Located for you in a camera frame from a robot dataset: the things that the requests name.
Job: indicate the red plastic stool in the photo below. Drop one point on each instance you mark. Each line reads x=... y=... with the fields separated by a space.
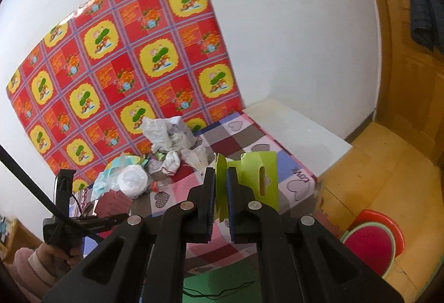
x=385 y=219

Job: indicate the wooden side cabinet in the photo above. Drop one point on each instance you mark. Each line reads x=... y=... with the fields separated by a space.
x=20 y=237

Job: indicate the green cardboard packaging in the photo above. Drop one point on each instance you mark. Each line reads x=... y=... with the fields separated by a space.
x=258 y=171

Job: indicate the green ribbon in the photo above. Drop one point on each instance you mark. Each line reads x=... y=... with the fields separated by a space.
x=159 y=155

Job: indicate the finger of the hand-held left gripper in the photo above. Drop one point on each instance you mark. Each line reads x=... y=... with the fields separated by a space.
x=111 y=219

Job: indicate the red floral wall cloth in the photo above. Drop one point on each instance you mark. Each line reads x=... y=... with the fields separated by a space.
x=121 y=63

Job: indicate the checkered heart blanket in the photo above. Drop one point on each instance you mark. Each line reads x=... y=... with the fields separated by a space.
x=249 y=136

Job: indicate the person's left forearm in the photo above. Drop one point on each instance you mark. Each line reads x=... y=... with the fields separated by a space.
x=27 y=275

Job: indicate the pile of white tissues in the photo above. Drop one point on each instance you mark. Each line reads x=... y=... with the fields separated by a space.
x=159 y=133

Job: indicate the white shuttlecock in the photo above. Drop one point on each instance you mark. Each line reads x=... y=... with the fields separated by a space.
x=196 y=159

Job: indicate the clear bottle red label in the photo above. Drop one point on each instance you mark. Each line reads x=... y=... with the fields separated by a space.
x=163 y=185

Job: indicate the red bucket green rim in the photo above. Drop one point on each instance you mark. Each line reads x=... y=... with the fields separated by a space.
x=367 y=247

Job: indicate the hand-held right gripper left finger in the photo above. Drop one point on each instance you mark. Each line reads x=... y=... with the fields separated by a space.
x=209 y=209

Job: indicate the person's left hand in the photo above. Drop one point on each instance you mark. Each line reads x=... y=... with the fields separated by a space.
x=57 y=256

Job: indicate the maroon cardboard box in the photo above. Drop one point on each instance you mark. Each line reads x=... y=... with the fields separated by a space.
x=112 y=204

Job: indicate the white paper tissue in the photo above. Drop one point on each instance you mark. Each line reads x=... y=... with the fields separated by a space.
x=171 y=162

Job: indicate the light blue packet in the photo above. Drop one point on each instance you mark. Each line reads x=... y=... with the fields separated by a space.
x=107 y=174

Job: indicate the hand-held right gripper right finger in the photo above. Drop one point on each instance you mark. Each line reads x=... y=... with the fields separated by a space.
x=231 y=209

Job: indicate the wooden door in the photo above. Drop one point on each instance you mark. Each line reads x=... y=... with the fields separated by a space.
x=392 y=80

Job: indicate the metal spring clip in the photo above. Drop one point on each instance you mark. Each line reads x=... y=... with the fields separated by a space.
x=88 y=209

